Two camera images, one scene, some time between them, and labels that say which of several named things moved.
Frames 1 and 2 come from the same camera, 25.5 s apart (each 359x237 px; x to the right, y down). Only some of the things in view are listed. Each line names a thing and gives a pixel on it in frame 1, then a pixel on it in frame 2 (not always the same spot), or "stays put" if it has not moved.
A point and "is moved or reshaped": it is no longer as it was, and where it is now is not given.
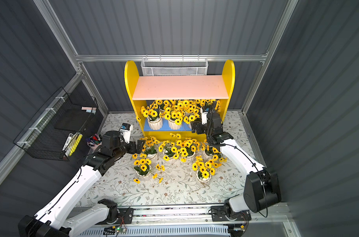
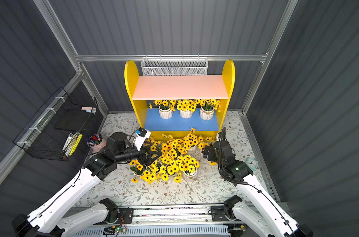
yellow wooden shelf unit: [167, 105] stays put
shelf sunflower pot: [191, 109] to [156, 173]
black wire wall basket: [44, 136] stays put
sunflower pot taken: [212, 155] is moved or reshaped
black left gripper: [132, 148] to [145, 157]
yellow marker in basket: [76, 144] stays put
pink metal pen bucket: [94, 141] stays put
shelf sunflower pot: [174, 115] to [170, 170]
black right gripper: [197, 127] to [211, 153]
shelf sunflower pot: [206, 102] stays put
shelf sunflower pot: [151, 112] to [169, 151]
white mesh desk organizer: [174, 66] stays put
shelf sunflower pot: [204, 170] to [188, 165]
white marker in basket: [67, 141] stays put
